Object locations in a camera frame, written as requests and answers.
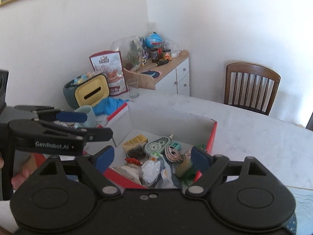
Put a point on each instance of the clear drinking glass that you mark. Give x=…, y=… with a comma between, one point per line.
x=133, y=88

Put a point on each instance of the light green mug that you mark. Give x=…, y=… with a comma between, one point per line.
x=91, y=117

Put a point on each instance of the brown wooden chair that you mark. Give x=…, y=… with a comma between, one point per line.
x=251, y=87

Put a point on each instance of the person's left hand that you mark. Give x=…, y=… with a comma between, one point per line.
x=27, y=169

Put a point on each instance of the yellow green tissue box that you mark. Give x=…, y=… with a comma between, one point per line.
x=90, y=92

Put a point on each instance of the red orange plush keychain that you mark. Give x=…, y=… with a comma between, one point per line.
x=134, y=161

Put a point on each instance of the blue rubber glove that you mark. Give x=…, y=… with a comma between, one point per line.
x=108, y=106

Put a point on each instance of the green tassel sachet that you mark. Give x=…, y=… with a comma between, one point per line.
x=186, y=172

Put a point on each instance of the silver foil zhoushi packet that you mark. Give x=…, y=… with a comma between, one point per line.
x=130, y=171

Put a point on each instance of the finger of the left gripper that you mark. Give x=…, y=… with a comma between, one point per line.
x=32, y=134
x=51, y=114

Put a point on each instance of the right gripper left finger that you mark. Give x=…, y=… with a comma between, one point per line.
x=92, y=170

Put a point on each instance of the blue white printed packet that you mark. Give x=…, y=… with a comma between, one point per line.
x=167, y=178

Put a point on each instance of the red and white cardboard box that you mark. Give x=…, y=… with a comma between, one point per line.
x=154, y=122

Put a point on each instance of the white sideboard wooden top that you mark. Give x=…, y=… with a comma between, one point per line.
x=173, y=77

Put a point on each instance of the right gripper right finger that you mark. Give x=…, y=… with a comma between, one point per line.
x=211, y=168

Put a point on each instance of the blue globe toy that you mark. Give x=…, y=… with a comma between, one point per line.
x=151, y=39

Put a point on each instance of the colourful zongzi sachet charm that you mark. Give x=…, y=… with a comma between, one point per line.
x=187, y=154

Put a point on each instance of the red white snack bag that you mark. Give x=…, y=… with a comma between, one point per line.
x=109, y=63

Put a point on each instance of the clear plastic bag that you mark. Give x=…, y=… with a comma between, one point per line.
x=150, y=172

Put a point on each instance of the yellow small box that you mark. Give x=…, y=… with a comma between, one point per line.
x=137, y=141

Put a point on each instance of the teal pencil sharpener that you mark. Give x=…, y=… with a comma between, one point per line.
x=176, y=146

